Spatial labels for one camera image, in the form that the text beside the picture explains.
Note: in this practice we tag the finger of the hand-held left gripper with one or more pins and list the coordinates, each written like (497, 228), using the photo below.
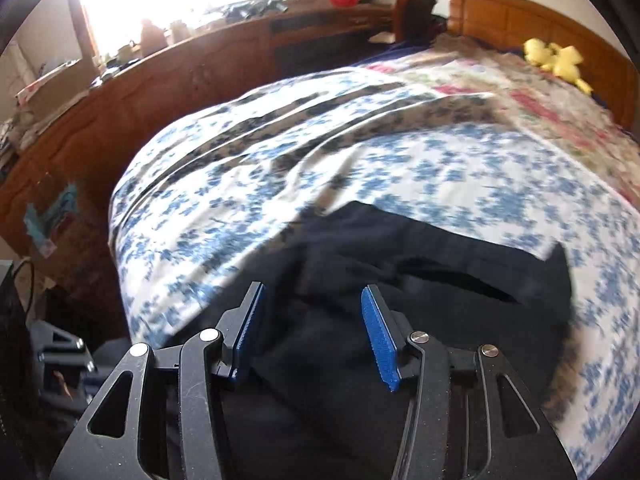
(65, 347)

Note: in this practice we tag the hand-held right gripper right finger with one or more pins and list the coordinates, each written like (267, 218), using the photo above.
(380, 340)

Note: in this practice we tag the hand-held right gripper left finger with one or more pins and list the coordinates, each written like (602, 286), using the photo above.
(247, 335)

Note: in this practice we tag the dark navy coat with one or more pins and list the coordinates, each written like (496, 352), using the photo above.
(325, 340)

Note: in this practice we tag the black device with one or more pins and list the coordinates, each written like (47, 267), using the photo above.
(12, 350)

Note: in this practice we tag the taped cardboard box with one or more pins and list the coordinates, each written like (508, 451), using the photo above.
(75, 240)

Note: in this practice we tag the blue floral bedsheet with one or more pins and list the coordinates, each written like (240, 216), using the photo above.
(300, 170)

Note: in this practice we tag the cluttered cardboard box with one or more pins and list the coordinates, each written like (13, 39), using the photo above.
(50, 92)

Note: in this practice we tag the long wooden cabinet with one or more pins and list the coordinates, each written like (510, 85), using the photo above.
(150, 95)

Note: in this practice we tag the pink floral quilt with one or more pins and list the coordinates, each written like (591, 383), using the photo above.
(550, 110)

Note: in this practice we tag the brown jar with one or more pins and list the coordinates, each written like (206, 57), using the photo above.
(152, 40)

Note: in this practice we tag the dark wooden chair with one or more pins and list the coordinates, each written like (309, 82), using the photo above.
(417, 15)

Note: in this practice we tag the yellow plush toy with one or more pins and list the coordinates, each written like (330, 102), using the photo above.
(562, 62)

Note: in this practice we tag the red bowl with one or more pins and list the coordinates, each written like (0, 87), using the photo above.
(345, 0)

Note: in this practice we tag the wooden headboard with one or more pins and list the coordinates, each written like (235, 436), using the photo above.
(505, 15)

